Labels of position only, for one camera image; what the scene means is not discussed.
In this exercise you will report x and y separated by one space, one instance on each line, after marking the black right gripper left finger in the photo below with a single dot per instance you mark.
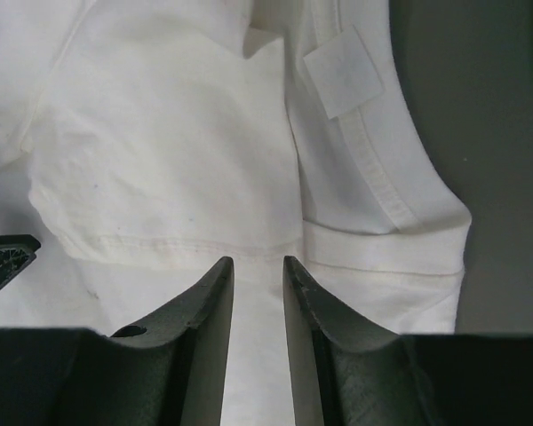
167 368

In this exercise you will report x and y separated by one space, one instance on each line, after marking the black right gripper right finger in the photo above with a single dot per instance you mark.
347 370

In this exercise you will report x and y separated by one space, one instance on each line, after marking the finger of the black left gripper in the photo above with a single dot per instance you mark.
17 252

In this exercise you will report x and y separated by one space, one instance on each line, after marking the white t shirt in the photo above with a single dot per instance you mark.
140 141

